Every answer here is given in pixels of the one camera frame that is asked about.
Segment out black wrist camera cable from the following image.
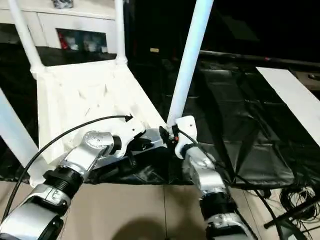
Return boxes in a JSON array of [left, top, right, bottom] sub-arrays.
[[176, 126, 283, 240], [0, 113, 134, 226]]

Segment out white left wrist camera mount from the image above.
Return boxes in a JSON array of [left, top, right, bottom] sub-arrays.
[[120, 115, 146, 159]]

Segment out black coiled cable bundle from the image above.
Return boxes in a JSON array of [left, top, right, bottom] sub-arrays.
[[279, 184, 320, 222]]

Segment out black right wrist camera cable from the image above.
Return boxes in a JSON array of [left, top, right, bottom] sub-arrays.
[[176, 126, 283, 240]]

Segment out white glass-door cabinet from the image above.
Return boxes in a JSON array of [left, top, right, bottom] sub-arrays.
[[0, 0, 118, 55]]

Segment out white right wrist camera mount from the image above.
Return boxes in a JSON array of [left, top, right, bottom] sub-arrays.
[[174, 114, 198, 159]]

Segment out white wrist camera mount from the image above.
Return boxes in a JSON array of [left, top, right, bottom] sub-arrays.
[[174, 114, 198, 159], [120, 115, 146, 159]]

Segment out black work mat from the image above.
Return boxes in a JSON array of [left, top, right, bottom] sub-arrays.
[[0, 42, 320, 191]]

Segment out grey glossy object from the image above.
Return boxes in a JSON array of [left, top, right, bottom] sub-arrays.
[[51, 0, 75, 9]]

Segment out black metal rail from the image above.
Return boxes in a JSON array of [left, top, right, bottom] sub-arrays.
[[199, 49, 320, 69]]

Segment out white flat board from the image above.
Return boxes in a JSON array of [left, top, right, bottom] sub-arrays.
[[254, 65, 320, 148]]

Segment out black left wrist camera cable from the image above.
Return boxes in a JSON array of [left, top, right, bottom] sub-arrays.
[[0, 113, 134, 226]]

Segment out black floor stand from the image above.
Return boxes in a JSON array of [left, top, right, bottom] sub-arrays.
[[263, 197, 320, 240]]

